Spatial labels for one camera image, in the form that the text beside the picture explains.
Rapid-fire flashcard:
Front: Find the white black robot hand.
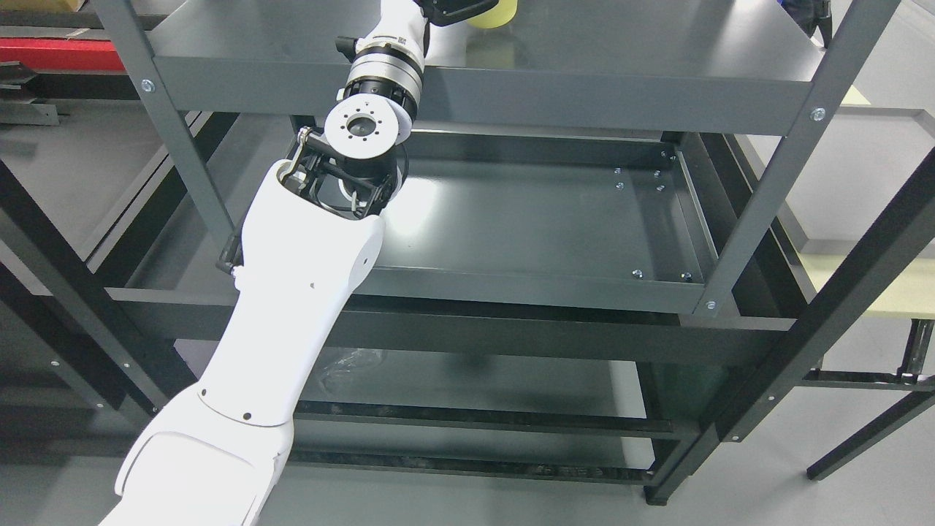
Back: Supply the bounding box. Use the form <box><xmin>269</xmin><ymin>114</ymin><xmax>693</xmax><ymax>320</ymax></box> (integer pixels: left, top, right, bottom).
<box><xmin>355</xmin><ymin>1</ymin><xmax>500</xmax><ymax>56</ymax></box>

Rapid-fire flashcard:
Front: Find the yellow plastic cup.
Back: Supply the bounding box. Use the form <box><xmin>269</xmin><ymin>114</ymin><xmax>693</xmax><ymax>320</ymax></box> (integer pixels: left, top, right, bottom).
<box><xmin>467</xmin><ymin>0</ymin><xmax>519</xmax><ymax>29</ymax></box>

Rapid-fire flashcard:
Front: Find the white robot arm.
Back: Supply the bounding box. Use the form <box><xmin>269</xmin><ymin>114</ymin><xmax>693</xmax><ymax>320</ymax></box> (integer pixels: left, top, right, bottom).
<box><xmin>102</xmin><ymin>39</ymin><xmax>423</xmax><ymax>525</ymax></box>

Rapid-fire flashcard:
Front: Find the dark grey metal shelf rack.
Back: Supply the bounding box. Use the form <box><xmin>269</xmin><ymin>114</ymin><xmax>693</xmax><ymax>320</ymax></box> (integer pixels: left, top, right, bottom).
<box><xmin>96</xmin><ymin>1</ymin><xmax>898</xmax><ymax>503</ymax></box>

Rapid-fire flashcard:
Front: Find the black metal frame rack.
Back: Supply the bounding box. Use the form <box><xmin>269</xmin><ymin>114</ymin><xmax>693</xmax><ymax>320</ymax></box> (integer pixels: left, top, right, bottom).
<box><xmin>2</xmin><ymin>37</ymin><xmax>224</xmax><ymax>449</ymax></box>

